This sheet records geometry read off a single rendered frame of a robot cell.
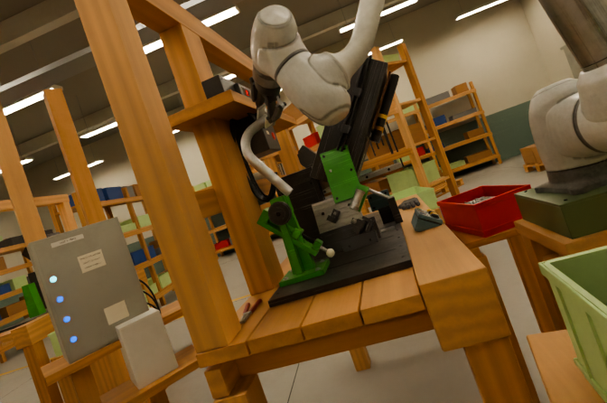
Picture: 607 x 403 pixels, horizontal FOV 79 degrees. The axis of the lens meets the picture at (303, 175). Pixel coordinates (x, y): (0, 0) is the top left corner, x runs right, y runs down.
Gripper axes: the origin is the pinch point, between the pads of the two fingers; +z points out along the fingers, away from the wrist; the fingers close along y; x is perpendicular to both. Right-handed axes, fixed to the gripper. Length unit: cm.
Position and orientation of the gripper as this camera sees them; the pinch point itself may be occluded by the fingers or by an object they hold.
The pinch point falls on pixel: (265, 116)
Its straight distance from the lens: 118.3
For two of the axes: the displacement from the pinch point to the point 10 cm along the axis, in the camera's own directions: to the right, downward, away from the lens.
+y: -6.9, -7.0, 1.7
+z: -1.5, 3.8, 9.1
